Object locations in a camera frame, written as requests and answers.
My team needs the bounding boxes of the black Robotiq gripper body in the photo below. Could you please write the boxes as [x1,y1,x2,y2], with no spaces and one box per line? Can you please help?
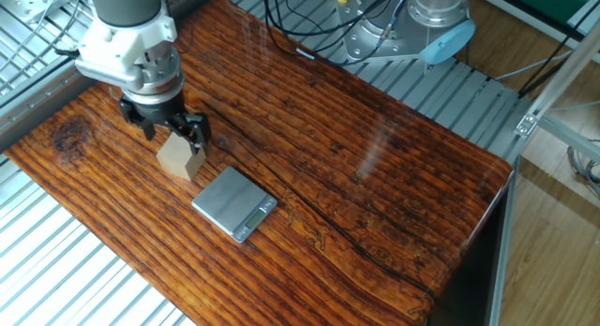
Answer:
[119,89,188,127]

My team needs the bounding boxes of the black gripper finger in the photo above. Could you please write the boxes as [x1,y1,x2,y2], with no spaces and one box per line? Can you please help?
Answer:
[167,111,213,156]
[117,98,158,142]

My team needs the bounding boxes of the tall pale wooden block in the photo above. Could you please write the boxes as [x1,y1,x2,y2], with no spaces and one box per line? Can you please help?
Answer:
[156,131,207,182]

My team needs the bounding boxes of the silver digital scale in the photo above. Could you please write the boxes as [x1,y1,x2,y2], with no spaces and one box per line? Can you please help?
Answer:
[190,165,278,245]

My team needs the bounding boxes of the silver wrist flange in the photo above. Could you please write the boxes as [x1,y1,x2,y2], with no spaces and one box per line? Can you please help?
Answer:
[121,42,186,106]

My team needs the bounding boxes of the silver perforated mounting plate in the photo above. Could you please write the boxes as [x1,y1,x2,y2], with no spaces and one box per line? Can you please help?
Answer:
[0,0,65,23]

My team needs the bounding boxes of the glossy wood-grain board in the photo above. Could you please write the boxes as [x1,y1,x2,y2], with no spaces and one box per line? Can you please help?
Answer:
[4,0,515,326]

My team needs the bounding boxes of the aluminium table leg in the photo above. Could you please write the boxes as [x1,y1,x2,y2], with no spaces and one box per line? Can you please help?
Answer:
[487,159,519,326]

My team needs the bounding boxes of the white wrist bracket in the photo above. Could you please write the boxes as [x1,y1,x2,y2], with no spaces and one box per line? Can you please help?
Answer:
[74,7,179,83]

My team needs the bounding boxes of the grey aluminium table rail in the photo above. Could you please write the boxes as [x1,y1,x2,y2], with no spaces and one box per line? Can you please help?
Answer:
[0,58,99,154]

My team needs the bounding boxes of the black cable with grey sleeve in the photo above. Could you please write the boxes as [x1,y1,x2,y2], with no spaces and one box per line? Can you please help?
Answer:
[261,0,413,67]

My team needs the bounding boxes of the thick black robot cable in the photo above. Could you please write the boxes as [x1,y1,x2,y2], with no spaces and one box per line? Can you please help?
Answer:
[260,0,413,65]

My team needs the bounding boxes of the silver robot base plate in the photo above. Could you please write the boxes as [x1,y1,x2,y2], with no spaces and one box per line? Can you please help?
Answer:
[340,0,428,67]

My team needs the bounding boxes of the blue-tipped metal connector cable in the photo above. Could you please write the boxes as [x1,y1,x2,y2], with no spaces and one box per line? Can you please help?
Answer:
[381,0,416,42]

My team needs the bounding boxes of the white cable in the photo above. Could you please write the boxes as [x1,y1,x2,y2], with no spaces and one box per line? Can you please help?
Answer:
[494,49,574,82]

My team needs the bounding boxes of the thin black floor cable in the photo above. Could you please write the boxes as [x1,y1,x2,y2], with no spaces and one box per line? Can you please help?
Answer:
[517,7,600,98]

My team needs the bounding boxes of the metal frame post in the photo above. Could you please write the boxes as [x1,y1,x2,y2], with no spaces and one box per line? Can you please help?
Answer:
[514,16,600,140]

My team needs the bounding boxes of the aluminium frame crossbar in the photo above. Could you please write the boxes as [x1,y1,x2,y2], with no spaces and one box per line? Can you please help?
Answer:
[538,114,600,164]

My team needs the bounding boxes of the coiled grey cables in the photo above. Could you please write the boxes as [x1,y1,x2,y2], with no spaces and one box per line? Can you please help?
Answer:
[565,145,600,200]

